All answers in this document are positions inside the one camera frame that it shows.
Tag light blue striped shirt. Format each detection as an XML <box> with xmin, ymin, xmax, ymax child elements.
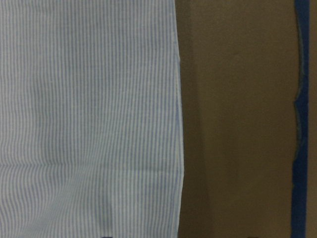
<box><xmin>0</xmin><ymin>0</ymin><xmax>184</xmax><ymax>238</ymax></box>

